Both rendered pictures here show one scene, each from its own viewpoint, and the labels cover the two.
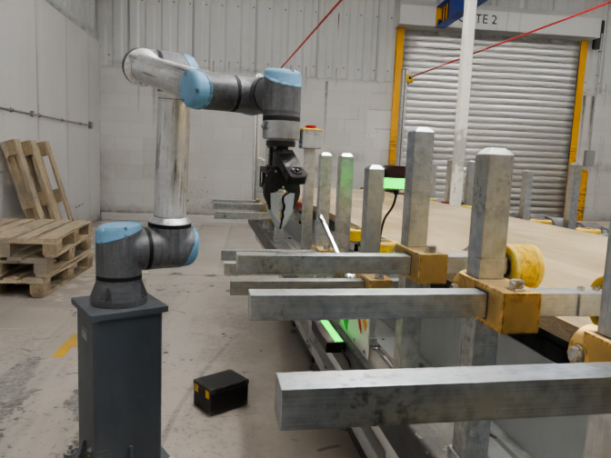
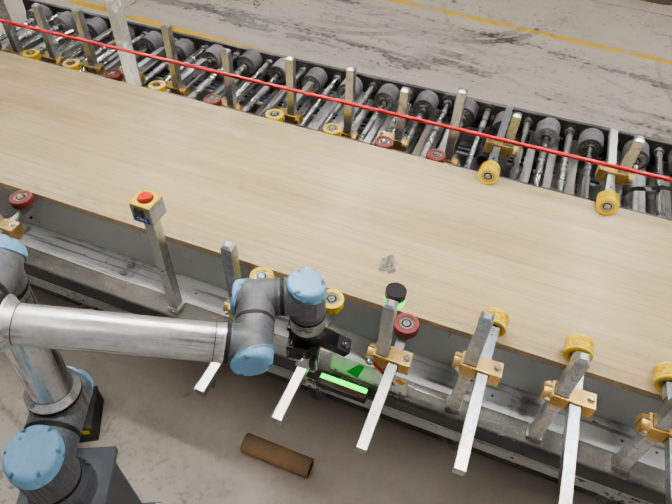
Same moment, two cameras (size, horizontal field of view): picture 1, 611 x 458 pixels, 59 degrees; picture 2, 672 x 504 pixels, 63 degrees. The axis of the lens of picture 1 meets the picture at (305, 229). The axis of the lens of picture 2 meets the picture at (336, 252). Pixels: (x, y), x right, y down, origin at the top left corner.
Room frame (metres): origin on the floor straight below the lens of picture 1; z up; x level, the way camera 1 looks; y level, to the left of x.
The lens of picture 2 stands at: (0.86, 0.74, 2.29)
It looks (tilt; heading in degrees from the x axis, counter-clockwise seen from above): 47 degrees down; 300
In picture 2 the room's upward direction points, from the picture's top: 3 degrees clockwise
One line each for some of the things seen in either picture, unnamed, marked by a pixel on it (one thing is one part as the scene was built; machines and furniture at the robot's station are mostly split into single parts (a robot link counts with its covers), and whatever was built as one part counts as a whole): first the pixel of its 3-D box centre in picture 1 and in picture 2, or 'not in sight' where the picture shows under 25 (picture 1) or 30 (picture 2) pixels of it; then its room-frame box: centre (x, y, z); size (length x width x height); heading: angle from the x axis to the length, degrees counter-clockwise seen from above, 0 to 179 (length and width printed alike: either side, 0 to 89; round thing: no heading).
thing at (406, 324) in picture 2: not in sight; (404, 332); (1.18, -0.25, 0.85); 0.08 x 0.08 x 0.11
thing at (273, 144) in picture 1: (278, 165); (305, 337); (1.33, 0.07, 1.09); 0.09 x 0.08 x 0.12; 22
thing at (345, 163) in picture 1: (341, 243); not in sight; (1.44, -0.10, 0.89); 0.03 x 0.03 x 0.48; 11
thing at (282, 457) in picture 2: not in sight; (277, 455); (1.52, 0.03, 0.04); 0.30 x 0.08 x 0.08; 11
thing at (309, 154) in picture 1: (306, 212); (164, 266); (1.94, 0.00, 0.93); 0.05 x 0.04 x 0.45; 11
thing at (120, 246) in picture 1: (121, 247); (42, 461); (1.82, 0.62, 0.79); 0.17 x 0.15 x 0.18; 125
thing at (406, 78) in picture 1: (403, 144); not in sight; (4.16, -0.71, 1.25); 0.15 x 0.08 x 1.10; 11
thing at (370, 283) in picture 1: (372, 283); (389, 357); (1.17, -0.15, 0.85); 0.13 x 0.06 x 0.05; 11
